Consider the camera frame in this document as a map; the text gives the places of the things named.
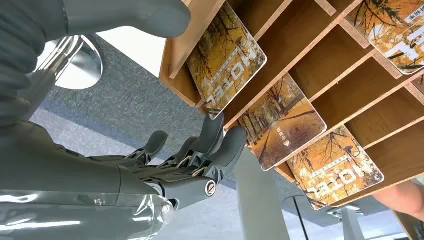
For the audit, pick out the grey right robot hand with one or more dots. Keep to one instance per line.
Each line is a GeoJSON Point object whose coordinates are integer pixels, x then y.
{"type": "Point", "coordinates": [66, 175]}

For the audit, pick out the autumn hotel key card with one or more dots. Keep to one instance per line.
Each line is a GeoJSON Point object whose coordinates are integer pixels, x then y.
{"type": "Point", "coordinates": [334, 165]}
{"type": "Point", "coordinates": [228, 59]}
{"type": "Point", "coordinates": [391, 33]}

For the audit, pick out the autumn path key card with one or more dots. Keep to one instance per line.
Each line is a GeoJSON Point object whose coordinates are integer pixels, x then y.
{"type": "Point", "coordinates": [285, 126]}

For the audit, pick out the wooden card rack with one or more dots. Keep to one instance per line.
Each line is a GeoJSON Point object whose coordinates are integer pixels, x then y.
{"type": "Point", "coordinates": [331, 56]}

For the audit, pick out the white table leg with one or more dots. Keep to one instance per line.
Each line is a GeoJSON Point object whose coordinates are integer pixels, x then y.
{"type": "Point", "coordinates": [258, 198]}
{"type": "Point", "coordinates": [351, 225]}

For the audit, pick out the thin dark pole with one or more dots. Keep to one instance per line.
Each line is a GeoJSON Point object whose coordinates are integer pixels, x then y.
{"type": "Point", "coordinates": [299, 218]}

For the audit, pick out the wooden board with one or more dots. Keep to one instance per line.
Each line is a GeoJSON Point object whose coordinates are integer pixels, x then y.
{"type": "Point", "coordinates": [406, 227]}

